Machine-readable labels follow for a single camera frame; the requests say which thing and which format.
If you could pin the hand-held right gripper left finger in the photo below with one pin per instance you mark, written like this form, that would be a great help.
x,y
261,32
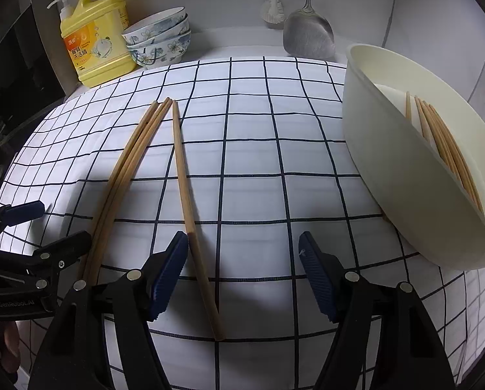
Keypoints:
x,y
169,276

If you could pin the metal spatula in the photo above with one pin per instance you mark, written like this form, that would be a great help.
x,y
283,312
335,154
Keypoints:
x,y
307,32

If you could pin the white grid-pattern cloth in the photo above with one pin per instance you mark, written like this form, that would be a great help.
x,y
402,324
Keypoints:
x,y
266,170

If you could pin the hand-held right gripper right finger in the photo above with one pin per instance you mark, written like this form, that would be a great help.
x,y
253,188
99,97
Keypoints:
x,y
317,276

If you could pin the floral ceramic bowl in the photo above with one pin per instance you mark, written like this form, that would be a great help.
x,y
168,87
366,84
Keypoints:
x,y
173,36
161,55
153,24

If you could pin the cream plastic basin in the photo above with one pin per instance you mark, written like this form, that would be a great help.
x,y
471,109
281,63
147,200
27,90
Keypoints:
x,y
388,178

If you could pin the bundle of wooden chopsticks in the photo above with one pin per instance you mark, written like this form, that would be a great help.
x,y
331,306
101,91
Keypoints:
x,y
449,150
154,130

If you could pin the black appliance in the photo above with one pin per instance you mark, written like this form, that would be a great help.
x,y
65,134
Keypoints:
x,y
7,69

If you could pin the person's left hand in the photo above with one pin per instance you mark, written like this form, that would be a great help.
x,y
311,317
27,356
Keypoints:
x,y
2,347

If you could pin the yellow detergent bottle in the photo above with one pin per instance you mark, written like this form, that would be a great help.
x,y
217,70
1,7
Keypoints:
x,y
96,48

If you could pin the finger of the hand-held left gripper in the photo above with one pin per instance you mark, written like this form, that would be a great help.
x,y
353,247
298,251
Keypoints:
x,y
63,248
23,212

